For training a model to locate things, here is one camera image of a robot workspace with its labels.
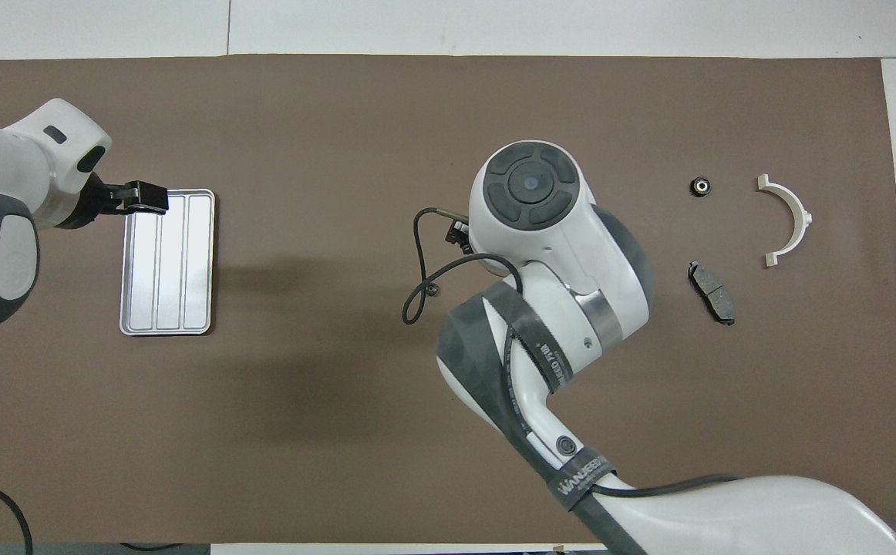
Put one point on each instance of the large black bearing gear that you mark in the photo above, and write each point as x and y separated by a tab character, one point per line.
700	186

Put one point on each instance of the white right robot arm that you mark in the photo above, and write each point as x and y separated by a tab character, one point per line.
556	231

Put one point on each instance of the curved dark brake pad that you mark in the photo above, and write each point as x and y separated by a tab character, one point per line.
712	293

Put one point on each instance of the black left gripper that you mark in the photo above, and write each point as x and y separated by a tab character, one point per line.
89	204

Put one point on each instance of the white semicircular plastic bracket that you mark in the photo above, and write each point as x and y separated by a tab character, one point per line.
802	223

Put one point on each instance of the brown table mat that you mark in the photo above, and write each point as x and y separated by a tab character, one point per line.
340	432

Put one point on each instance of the silver metal tray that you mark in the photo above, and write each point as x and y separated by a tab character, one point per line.
170	270

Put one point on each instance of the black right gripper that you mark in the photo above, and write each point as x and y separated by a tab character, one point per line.
459	235

